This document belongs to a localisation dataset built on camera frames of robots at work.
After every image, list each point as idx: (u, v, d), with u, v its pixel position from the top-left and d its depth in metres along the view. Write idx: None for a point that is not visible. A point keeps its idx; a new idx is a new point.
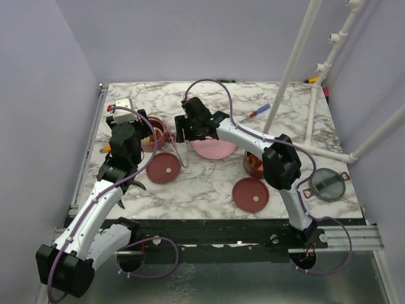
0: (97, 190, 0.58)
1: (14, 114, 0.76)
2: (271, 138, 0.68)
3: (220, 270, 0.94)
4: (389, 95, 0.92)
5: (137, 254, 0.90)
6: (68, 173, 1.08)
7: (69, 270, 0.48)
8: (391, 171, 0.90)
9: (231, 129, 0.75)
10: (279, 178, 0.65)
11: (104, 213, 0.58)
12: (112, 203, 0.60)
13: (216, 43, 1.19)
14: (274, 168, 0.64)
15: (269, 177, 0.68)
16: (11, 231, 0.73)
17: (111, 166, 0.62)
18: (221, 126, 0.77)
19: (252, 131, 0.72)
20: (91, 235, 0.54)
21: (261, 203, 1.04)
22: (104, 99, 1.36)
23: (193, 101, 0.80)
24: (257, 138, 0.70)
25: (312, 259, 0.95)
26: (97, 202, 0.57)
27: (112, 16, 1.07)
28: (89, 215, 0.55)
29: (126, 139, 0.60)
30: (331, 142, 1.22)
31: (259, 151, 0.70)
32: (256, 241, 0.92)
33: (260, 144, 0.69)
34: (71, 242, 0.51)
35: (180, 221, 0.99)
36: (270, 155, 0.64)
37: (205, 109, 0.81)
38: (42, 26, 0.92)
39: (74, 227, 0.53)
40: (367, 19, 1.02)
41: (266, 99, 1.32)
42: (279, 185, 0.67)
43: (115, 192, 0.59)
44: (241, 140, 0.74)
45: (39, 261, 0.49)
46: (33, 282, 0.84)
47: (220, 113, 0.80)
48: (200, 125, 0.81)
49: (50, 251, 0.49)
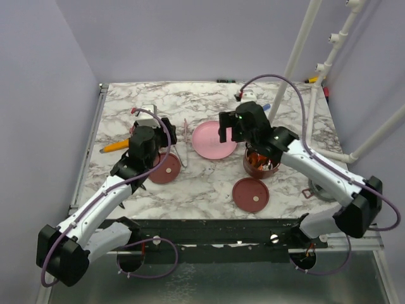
0: (108, 183, 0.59)
1: (14, 114, 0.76)
2: (361, 181, 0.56)
3: (220, 271, 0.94)
4: (389, 95, 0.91)
5: (137, 254, 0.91)
6: (68, 172, 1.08)
7: (66, 255, 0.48)
8: (392, 171, 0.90)
9: (304, 157, 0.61)
10: (359, 228, 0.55)
11: (111, 206, 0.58)
12: (120, 199, 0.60)
13: (217, 42, 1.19)
14: (360, 218, 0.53)
15: (345, 222, 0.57)
16: (11, 231, 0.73)
17: (126, 164, 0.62)
18: (289, 149, 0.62)
19: (333, 166, 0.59)
20: (93, 225, 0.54)
21: (260, 203, 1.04)
22: (104, 99, 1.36)
23: (255, 110, 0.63)
24: (342, 177, 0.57)
25: (312, 259, 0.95)
26: (105, 195, 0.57)
27: (112, 16, 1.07)
28: (97, 206, 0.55)
29: (145, 140, 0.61)
30: (331, 142, 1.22)
31: (340, 193, 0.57)
32: (256, 241, 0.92)
33: (345, 187, 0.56)
34: (74, 228, 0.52)
35: (180, 221, 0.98)
36: (360, 204, 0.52)
37: (267, 121, 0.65)
38: (42, 26, 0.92)
39: (80, 214, 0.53)
40: (367, 19, 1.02)
41: (266, 99, 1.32)
42: (354, 234, 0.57)
43: (125, 189, 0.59)
44: (316, 173, 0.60)
45: (40, 240, 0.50)
46: (32, 282, 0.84)
47: (286, 132, 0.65)
48: (258, 141, 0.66)
49: (52, 233, 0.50)
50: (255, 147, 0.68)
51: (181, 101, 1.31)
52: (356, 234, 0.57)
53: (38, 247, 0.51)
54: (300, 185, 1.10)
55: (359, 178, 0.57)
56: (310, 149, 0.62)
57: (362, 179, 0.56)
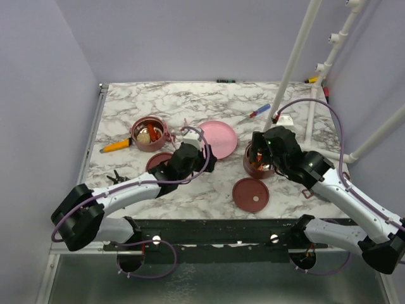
0: (143, 175, 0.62)
1: (14, 114, 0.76)
2: (398, 221, 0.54)
3: (220, 270, 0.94)
4: (389, 95, 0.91)
5: (137, 254, 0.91)
6: (68, 172, 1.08)
7: (87, 218, 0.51)
8: (392, 171, 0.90)
9: (340, 189, 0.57)
10: (390, 266, 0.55)
11: (138, 196, 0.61)
12: (146, 194, 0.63)
13: (217, 42, 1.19)
14: (394, 259, 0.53)
15: (374, 258, 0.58)
16: (12, 231, 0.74)
17: (162, 170, 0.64)
18: (324, 178, 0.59)
19: (369, 202, 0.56)
20: (118, 204, 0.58)
21: (259, 203, 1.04)
22: (104, 99, 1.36)
23: (285, 134, 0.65)
24: (378, 215, 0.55)
25: (312, 259, 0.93)
26: (138, 185, 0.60)
27: (112, 16, 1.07)
28: (130, 189, 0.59)
29: (188, 156, 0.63)
30: (331, 142, 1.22)
31: (374, 231, 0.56)
32: (256, 241, 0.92)
33: (383, 226, 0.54)
34: (104, 197, 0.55)
35: (180, 221, 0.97)
36: (398, 247, 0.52)
37: (298, 147, 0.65)
38: (42, 26, 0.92)
39: (114, 188, 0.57)
40: (367, 19, 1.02)
41: (266, 99, 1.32)
42: (381, 268, 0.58)
43: (155, 188, 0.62)
44: (350, 207, 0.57)
45: (71, 193, 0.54)
46: (33, 282, 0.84)
47: (321, 159, 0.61)
48: (290, 166, 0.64)
49: (84, 192, 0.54)
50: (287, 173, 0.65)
51: (181, 101, 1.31)
52: (384, 269, 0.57)
53: (66, 199, 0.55)
54: (300, 185, 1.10)
55: (395, 217, 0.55)
56: (346, 180, 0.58)
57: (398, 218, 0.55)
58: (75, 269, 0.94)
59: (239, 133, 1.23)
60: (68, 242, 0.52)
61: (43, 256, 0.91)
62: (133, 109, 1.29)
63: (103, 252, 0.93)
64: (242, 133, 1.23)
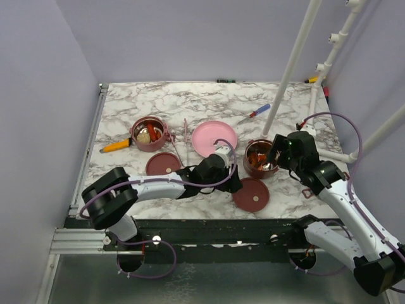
0: (173, 175, 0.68)
1: (14, 114, 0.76)
2: (395, 244, 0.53)
3: (220, 270, 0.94)
4: (389, 95, 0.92)
5: (137, 254, 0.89)
6: (68, 172, 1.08)
7: (121, 199, 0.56)
8: (392, 171, 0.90)
9: (343, 199, 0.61)
10: (376, 287, 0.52)
11: (164, 192, 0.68)
12: (171, 192, 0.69)
13: (217, 42, 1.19)
14: (380, 279, 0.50)
15: (362, 275, 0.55)
16: (12, 230, 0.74)
17: (187, 174, 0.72)
18: (331, 186, 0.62)
19: (371, 219, 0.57)
20: (145, 195, 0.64)
21: (259, 203, 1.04)
22: (104, 99, 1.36)
23: (306, 139, 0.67)
24: (375, 232, 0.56)
25: (312, 259, 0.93)
26: (168, 182, 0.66)
27: (112, 16, 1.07)
28: (160, 183, 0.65)
29: (216, 166, 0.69)
30: (331, 142, 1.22)
31: (367, 247, 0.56)
32: (256, 241, 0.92)
33: (376, 243, 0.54)
34: (138, 184, 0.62)
35: (180, 221, 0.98)
36: (386, 265, 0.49)
37: (316, 153, 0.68)
38: (41, 25, 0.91)
39: (149, 178, 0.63)
40: (367, 19, 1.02)
41: (266, 99, 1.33)
42: (368, 289, 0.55)
43: (181, 189, 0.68)
44: (349, 218, 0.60)
45: (110, 173, 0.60)
46: (33, 282, 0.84)
47: (334, 170, 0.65)
48: (303, 170, 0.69)
49: (121, 176, 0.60)
50: (300, 176, 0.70)
51: (181, 101, 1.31)
52: (371, 290, 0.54)
53: (103, 178, 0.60)
54: (300, 185, 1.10)
55: (394, 240, 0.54)
56: (353, 193, 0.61)
57: (397, 242, 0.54)
58: (76, 269, 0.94)
59: (239, 133, 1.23)
60: (93, 220, 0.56)
61: (43, 256, 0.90)
62: (133, 109, 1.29)
63: (103, 252, 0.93)
64: (242, 133, 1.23)
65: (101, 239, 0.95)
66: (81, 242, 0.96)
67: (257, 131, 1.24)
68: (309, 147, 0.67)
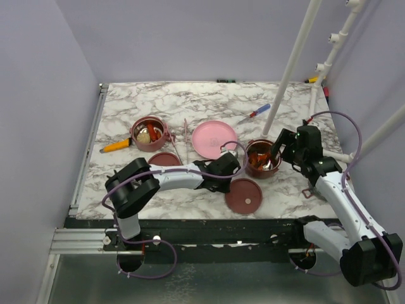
0: (190, 166, 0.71)
1: (15, 114, 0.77)
2: (379, 230, 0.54)
3: (220, 270, 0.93)
4: (389, 95, 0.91)
5: (137, 254, 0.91)
6: (68, 172, 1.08)
7: (143, 187, 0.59)
8: (391, 171, 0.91)
9: (336, 187, 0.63)
10: (358, 272, 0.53)
11: (183, 182, 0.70)
12: (189, 182, 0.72)
13: (218, 42, 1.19)
14: (361, 263, 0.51)
15: (348, 264, 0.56)
16: (11, 231, 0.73)
17: (204, 166, 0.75)
18: (326, 175, 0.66)
19: (359, 206, 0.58)
20: (166, 185, 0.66)
21: (252, 206, 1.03)
22: (104, 99, 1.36)
23: (313, 133, 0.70)
24: (361, 218, 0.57)
25: (312, 259, 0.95)
26: (186, 172, 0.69)
27: (112, 16, 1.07)
28: (180, 173, 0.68)
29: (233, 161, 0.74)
30: (331, 142, 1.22)
31: (353, 232, 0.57)
32: (256, 241, 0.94)
33: (360, 227, 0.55)
34: (160, 174, 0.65)
35: (180, 221, 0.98)
36: (367, 249, 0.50)
37: (321, 147, 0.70)
38: (41, 25, 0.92)
39: (169, 169, 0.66)
40: (367, 19, 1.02)
41: (266, 99, 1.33)
42: (352, 277, 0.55)
43: (199, 178, 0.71)
44: (339, 205, 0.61)
45: (132, 164, 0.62)
46: (33, 282, 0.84)
47: (333, 163, 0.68)
48: (304, 160, 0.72)
49: (143, 166, 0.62)
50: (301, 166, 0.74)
51: (181, 101, 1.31)
52: (354, 278, 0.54)
53: (125, 169, 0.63)
54: (300, 185, 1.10)
55: (379, 228, 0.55)
56: (347, 183, 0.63)
57: (381, 230, 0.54)
58: (76, 269, 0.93)
59: (239, 133, 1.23)
60: (118, 208, 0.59)
61: (43, 256, 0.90)
62: (133, 109, 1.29)
63: (104, 252, 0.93)
64: (242, 133, 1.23)
65: (101, 239, 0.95)
66: (81, 242, 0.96)
67: (257, 132, 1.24)
68: (314, 140, 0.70)
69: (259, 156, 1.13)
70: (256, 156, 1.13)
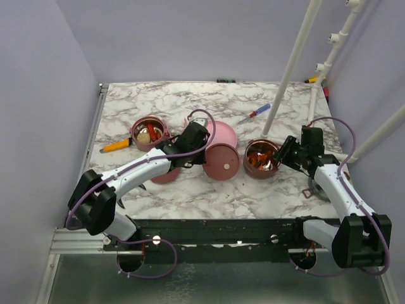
0: (151, 154, 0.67)
1: (14, 114, 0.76)
2: (369, 209, 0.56)
3: (220, 270, 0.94)
4: (389, 95, 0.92)
5: (137, 254, 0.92)
6: (68, 172, 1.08)
7: (98, 201, 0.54)
8: (391, 171, 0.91)
9: (331, 175, 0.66)
10: (347, 252, 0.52)
11: (150, 173, 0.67)
12: (157, 170, 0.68)
13: (217, 41, 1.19)
14: (348, 239, 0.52)
15: (337, 247, 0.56)
16: (11, 231, 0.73)
17: (170, 144, 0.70)
18: (323, 165, 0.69)
19: (352, 190, 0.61)
20: (130, 183, 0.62)
21: (231, 169, 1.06)
22: (104, 99, 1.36)
23: (316, 132, 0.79)
24: (352, 200, 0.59)
25: (312, 259, 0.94)
26: (148, 162, 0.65)
27: (112, 16, 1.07)
28: (139, 167, 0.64)
29: (200, 130, 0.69)
30: (331, 142, 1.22)
31: (344, 213, 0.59)
32: (256, 241, 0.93)
33: (350, 208, 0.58)
34: (116, 179, 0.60)
35: (180, 221, 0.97)
36: (355, 223, 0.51)
37: (322, 146, 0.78)
38: (42, 25, 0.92)
39: (123, 170, 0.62)
40: (367, 19, 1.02)
41: (266, 99, 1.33)
42: (341, 259, 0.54)
43: (164, 163, 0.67)
44: (333, 190, 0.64)
45: (81, 180, 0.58)
46: (33, 282, 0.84)
47: (332, 156, 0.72)
48: (306, 155, 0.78)
49: (92, 178, 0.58)
50: (303, 161, 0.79)
51: (181, 101, 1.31)
52: (342, 260, 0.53)
53: (78, 187, 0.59)
54: (300, 185, 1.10)
55: (369, 209, 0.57)
56: (342, 171, 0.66)
57: (371, 211, 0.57)
58: (76, 268, 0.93)
59: (239, 133, 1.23)
60: (87, 226, 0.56)
61: (43, 256, 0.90)
62: (133, 109, 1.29)
63: (104, 252, 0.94)
64: (242, 133, 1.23)
65: (101, 239, 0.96)
66: (81, 242, 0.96)
67: (257, 131, 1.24)
68: (316, 137, 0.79)
69: (259, 156, 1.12)
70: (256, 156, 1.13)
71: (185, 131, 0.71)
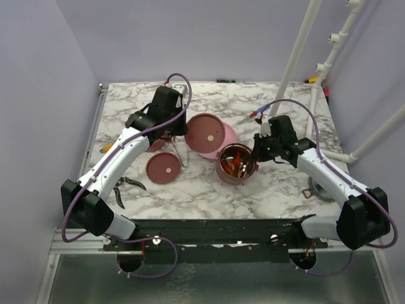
0: (124, 137, 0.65)
1: (14, 114, 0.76)
2: (362, 187, 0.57)
3: (220, 271, 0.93)
4: (389, 96, 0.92)
5: (137, 254, 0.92)
6: (68, 172, 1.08)
7: (88, 206, 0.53)
8: (391, 171, 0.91)
9: (315, 161, 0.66)
10: (355, 235, 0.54)
11: (130, 158, 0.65)
12: (137, 151, 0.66)
13: (218, 42, 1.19)
14: (354, 223, 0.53)
15: (343, 230, 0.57)
16: (11, 231, 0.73)
17: (140, 116, 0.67)
18: (304, 152, 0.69)
19: (341, 171, 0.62)
20: (112, 179, 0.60)
21: (216, 140, 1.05)
22: (104, 99, 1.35)
23: (283, 120, 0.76)
24: (345, 181, 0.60)
25: (312, 259, 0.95)
26: (123, 148, 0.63)
27: (111, 16, 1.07)
28: (117, 156, 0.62)
29: (171, 91, 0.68)
30: (331, 142, 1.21)
31: (340, 196, 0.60)
32: (256, 241, 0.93)
33: (345, 189, 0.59)
34: (95, 182, 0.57)
35: (180, 221, 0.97)
36: (357, 207, 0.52)
37: (293, 132, 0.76)
38: (42, 25, 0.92)
39: (99, 168, 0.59)
40: (367, 19, 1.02)
41: (266, 99, 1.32)
42: (350, 241, 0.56)
43: (141, 140, 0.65)
44: (322, 176, 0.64)
45: (63, 192, 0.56)
46: (33, 282, 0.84)
47: (307, 140, 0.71)
48: (282, 146, 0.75)
49: (74, 187, 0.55)
50: (280, 152, 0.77)
51: None
52: (352, 242, 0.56)
53: (64, 200, 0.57)
54: (300, 185, 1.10)
55: (362, 185, 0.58)
56: (323, 154, 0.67)
57: (365, 187, 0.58)
58: (75, 269, 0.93)
59: (239, 133, 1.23)
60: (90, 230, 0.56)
61: (43, 255, 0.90)
62: (133, 109, 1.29)
63: (104, 252, 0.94)
64: (242, 133, 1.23)
65: (101, 239, 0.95)
66: (81, 242, 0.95)
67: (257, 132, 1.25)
68: (285, 125, 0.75)
69: (230, 163, 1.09)
70: (228, 163, 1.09)
71: (155, 98, 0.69)
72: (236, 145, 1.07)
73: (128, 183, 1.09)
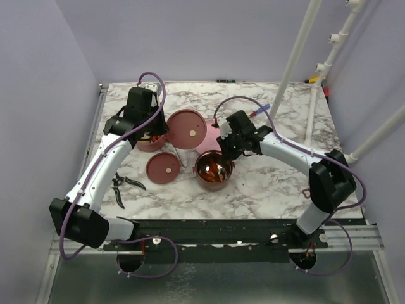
0: (105, 145, 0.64)
1: (14, 114, 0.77)
2: (321, 152, 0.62)
3: (220, 270, 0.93)
4: (389, 95, 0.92)
5: (137, 254, 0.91)
6: (68, 171, 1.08)
7: (82, 220, 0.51)
8: (391, 171, 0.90)
9: (276, 142, 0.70)
10: (328, 197, 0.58)
11: (115, 164, 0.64)
12: (121, 155, 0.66)
13: (218, 42, 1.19)
14: (323, 187, 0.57)
15: (317, 198, 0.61)
16: (11, 231, 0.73)
17: (118, 120, 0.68)
18: (264, 139, 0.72)
19: (299, 145, 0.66)
20: (100, 189, 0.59)
21: (199, 134, 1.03)
22: (104, 99, 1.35)
23: (238, 115, 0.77)
24: (305, 152, 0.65)
25: (312, 259, 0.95)
26: (105, 156, 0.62)
27: (111, 16, 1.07)
28: (103, 164, 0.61)
29: (145, 91, 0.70)
30: (331, 142, 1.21)
31: (305, 166, 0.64)
32: (256, 241, 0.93)
33: (307, 159, 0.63)
34: (83, 195, 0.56)
35: (180, 221, 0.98)
36: (321, 171, 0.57)
37: (251, 123, 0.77)
38: (42, 25, 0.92)
39: (85, 181, 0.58)
40: (367, 19, 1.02)
41: (266, 99, 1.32)
42: (327, 205, 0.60)
43: (123, 145, 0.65)
44: (287, 154, 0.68)
45: (53, 213, 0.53)
46: (33, 282, 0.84)
47: (265, 127, 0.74)
48: (244, 139, 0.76)
49: (63, 204, 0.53)
50: (243, 145, 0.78)
51: (181, 101, 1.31)
52: (328, 206, 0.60)
53: (54, 220, 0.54)
54: (300, 185, 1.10)
55: (321, 151, 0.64)
56: (280, 136, 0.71)
57: (324, 152, 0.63)
58: (75, 269, 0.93)
59: None
60: (88, 242, 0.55)
61: (43, 256, 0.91)
62: None
63: (104, 252, 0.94)
64: None
65: None
66: None
67: None
68: (242, 118, 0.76)
69: (209, 171, 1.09)
70: (207, 172, 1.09)
71: (129, 100, 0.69)
72: (207, 152, 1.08)
73: (128, 183, 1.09)
